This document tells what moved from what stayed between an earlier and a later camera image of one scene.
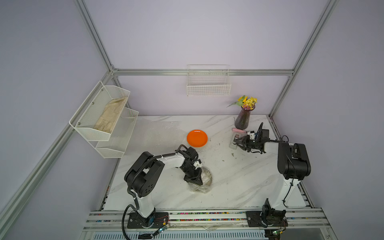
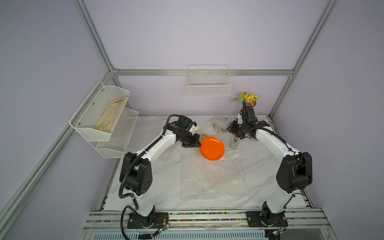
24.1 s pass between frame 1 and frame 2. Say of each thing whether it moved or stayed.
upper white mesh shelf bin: stayed
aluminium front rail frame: stayed
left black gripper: moved
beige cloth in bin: stayed
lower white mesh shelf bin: stayed
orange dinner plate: moved
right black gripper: moved
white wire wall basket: stayed
